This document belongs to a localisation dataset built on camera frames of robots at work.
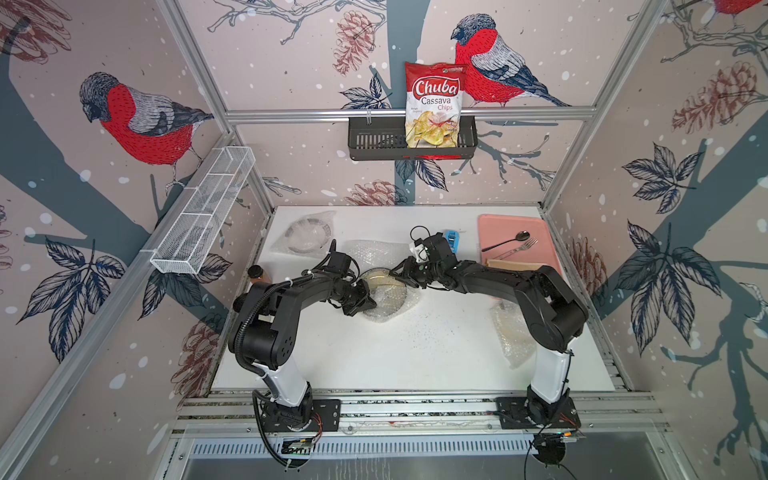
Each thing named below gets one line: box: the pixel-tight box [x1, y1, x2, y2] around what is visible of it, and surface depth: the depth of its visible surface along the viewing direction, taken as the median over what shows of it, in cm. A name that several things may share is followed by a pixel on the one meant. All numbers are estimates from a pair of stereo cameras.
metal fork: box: [492, 237, 539, 260], surface depth 109 cm
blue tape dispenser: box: [445, 230, 460, 254], surface depth 109 cm
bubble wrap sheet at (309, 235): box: [270, 211, 336, 256], surface depth 113 cm
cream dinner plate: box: [360, 267, 407, 317], surface depth 94 cm
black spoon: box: [481, 230, 530, 252], surface depth 112 cm
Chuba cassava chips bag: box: [404, 61, 467, 148], surface depth 87 cm
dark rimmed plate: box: [284, 218, 331, 253], surface depth 112 cm
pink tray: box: [478, 214, 563, 274], surface depth 110 cm
